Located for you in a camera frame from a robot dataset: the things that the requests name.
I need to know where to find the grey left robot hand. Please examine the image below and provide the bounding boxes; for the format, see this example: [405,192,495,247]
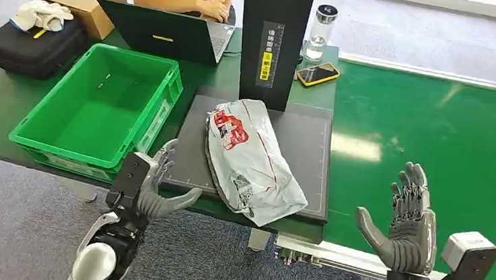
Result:
[134,136,208,224]

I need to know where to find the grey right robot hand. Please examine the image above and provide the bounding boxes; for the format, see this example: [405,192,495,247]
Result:
[350,157,445,277]

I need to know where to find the white plastic parcel bag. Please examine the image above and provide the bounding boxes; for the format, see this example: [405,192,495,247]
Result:
[197,95,318,232]

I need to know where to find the green plastic crate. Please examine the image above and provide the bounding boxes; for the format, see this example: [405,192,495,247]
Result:
[5,36,188,190]

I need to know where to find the pale table leg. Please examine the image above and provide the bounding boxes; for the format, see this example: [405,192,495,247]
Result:
[247,227,273,253]

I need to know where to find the green conveyor belt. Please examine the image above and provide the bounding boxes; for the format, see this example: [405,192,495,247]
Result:
[319,59,496,280]

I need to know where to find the black scanner platform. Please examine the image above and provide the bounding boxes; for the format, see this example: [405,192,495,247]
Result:
[159,91,337,224]

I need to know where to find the black laptop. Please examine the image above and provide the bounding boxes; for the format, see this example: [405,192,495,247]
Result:
[91,0,238,69]

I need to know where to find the black zip case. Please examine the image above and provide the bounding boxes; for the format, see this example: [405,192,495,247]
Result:
[0,13,90,84]

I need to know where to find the phone in yellow case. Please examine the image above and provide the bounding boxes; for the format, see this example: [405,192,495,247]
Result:
[295,59,341,90]

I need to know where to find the person's right hand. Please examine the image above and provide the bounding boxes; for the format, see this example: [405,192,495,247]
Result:
[196,0,231,24]

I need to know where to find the white cloth gloves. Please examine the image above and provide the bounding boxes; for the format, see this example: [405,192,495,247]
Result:
[8,0,76,36]

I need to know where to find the clear glass water bottle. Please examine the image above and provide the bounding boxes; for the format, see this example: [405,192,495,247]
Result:
[303,3,339,65]

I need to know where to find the black scanner column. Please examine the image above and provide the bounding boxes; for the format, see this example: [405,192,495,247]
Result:
[233,0,317,115]

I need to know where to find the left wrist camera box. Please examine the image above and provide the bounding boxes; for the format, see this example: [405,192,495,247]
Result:
[105,149,160,215]

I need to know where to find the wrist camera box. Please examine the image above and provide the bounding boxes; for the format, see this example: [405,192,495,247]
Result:
[105,149,160,215]
[439,228,496,280]

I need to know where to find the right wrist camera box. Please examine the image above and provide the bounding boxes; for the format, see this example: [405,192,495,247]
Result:
[439,228,496,280]

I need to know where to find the aluminium conveyor frame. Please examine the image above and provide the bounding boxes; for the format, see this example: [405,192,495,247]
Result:
[271,47,496,280]

